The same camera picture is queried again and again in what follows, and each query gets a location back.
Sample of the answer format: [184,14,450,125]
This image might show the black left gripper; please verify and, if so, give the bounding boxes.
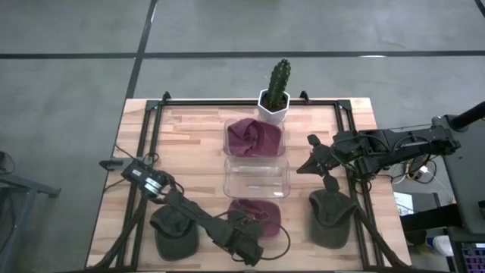
[211,220,265,268]

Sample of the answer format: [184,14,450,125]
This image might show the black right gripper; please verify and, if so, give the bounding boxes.
[296,130,367,193]

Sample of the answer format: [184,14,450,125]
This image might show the maroon pink baseball cap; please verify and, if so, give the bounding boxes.
[227,198,283,240]
[227,118,283,158]

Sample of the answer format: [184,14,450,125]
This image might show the dark grey-green baseball cap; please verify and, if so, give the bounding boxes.
[308,188,358,250]
[149,204,200,262]

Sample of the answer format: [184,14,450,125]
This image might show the clear plastic bin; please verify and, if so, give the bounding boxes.
[223,118,286,158]
[222,155,292,200]

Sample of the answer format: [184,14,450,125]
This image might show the white hexagonal plant pot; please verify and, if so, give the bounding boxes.
[257,89,291,126]

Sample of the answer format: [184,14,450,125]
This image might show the green cactus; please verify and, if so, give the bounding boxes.
[266,58,293,109]

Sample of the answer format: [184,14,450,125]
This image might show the white paper sheet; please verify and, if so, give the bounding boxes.
[393,190,418,218]

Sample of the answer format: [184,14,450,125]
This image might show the keyboard with coloured keys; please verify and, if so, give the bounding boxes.
[459,242,485,273]

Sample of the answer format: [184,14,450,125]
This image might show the black stand legs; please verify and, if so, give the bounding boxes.
[0,150,62,199]

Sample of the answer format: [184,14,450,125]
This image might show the black cable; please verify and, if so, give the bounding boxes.
[230,220,292,263]

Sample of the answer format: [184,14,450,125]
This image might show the black aluminium table frame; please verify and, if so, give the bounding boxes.
[85,90,412,273]

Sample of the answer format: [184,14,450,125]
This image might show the black clamp bracket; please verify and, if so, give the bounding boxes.
[99,158,127,171]

